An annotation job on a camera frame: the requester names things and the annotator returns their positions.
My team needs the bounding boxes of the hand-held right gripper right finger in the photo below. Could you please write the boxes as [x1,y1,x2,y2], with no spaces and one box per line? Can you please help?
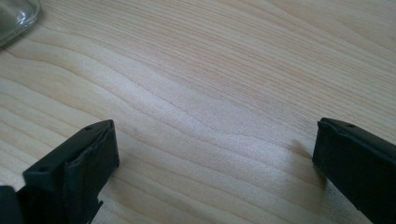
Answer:
[312,117,396,224]

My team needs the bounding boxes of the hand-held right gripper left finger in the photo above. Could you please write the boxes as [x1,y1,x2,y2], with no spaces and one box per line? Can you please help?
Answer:
[17,119,120,224]

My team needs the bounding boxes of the clear glass container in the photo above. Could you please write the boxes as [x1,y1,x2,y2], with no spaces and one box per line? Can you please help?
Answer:
[0,0,42,49]

